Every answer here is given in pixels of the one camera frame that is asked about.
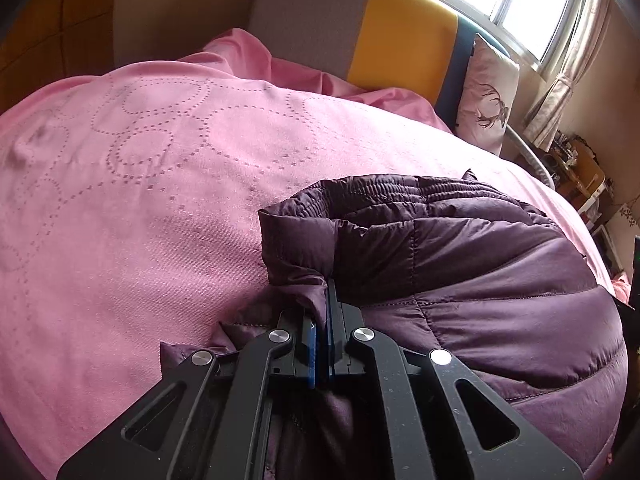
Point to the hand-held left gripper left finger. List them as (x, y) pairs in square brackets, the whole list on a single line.
[(312, 355)]

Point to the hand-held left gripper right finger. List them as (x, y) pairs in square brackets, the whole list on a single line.
[(330, 320)]

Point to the purple quilted down jacket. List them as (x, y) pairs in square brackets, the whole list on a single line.
[(475, 285)]

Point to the pink dotted bedspread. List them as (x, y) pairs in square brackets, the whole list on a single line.
[(150, 210)]

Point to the plain pink sheet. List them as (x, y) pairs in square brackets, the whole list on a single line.
[(305, 77)]

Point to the pink pillow with deer print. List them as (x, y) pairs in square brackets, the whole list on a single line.
[(487, 95)]

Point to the white cabinet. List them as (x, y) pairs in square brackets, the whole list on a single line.
[(607, 240)]

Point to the cluttered wooden desk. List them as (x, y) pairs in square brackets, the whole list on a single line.
[(582, 175)]

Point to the grey yellow blue headboard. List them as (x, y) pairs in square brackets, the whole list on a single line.
[(400, 35)]

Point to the pink patterned curtain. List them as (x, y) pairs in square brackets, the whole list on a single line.
[(570, 70)]

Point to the wooden wardrobe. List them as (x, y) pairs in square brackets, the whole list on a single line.
[(55, 25)]

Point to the grey curved bed rail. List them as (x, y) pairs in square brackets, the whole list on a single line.
[(532, 157)]

